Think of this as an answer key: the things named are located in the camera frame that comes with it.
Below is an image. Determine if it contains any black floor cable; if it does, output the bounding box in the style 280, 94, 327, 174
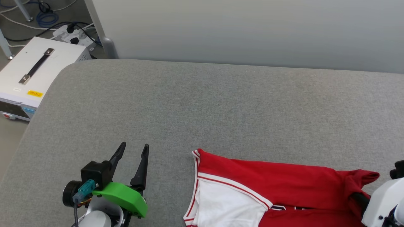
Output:
4, 21, 92, 42

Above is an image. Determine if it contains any white floor cable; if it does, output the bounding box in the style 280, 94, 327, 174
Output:
6, 32, 60, 49
0, 13, 58, 32

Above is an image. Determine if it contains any white power supply box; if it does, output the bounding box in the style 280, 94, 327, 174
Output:
0, 37, 92, 122

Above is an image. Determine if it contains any black cable with teal plug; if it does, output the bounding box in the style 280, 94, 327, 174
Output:
72, 179, 97, 227

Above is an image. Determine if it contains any black strap handle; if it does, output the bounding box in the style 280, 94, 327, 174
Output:
19, 48, 55, 85

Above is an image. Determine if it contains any white power strip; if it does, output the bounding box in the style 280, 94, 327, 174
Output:
52, 24, 97, 51

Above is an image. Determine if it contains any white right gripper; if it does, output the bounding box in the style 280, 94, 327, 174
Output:
350, 177, 404, 227

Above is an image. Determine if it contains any red and white garment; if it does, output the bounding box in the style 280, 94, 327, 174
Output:
183, 148, 381, 227

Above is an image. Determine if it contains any white table leg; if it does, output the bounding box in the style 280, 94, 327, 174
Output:
14, 0, 34, 22
0, 28, 15, 61

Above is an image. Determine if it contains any grey partition post with foot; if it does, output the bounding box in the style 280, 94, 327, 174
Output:
84, 0, 119, 60

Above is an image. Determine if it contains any blue coiled cable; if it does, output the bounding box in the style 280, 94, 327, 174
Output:
36, 0, 59, 28

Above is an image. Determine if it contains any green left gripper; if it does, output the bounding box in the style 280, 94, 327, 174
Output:
92, 142, 150, 218

